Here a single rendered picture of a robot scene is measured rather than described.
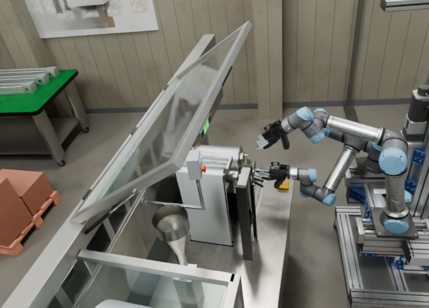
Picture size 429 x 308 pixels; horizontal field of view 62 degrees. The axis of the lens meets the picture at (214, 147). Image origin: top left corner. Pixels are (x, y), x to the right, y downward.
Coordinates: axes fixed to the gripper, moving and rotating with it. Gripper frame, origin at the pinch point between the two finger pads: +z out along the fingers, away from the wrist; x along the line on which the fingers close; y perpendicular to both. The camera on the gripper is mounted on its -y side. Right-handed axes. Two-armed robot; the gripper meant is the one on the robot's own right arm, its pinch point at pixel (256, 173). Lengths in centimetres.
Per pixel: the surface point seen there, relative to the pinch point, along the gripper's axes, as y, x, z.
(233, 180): 25.1, 34.2, 4.8
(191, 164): 60, 65, 12
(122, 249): 28, 84, 41
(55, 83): -23, -153, 263
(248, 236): 1.1, 49.1, -3.9
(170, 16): 20, -240, 141
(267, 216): -18.9, 16.7, -8.4
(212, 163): 35, 34, 15
